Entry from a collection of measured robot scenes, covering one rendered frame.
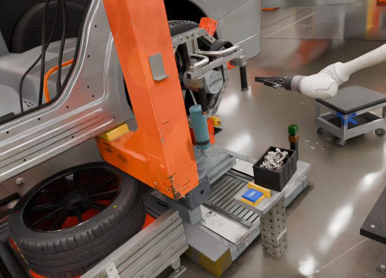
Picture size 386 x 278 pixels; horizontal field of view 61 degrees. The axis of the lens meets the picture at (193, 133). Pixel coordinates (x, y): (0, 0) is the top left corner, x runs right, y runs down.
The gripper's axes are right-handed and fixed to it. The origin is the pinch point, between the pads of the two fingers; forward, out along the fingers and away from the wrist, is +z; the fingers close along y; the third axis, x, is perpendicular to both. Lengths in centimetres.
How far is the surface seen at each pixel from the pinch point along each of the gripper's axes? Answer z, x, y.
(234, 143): 66, -83, 42
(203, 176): 12, -43, -43
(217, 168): 38, -68, -8
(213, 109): 32.6, -21.2, -7.9
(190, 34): 32.5, 27.9, -16.0
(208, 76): 18.6, 6.9, -21.1
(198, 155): 48, -57, -15
